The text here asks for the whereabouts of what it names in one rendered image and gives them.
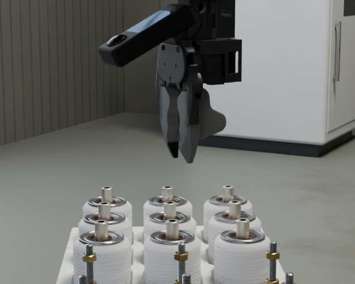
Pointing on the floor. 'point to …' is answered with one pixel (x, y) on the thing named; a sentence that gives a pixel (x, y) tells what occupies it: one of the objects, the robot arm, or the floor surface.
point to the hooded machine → (293, 77)
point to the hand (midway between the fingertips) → (177, 150)
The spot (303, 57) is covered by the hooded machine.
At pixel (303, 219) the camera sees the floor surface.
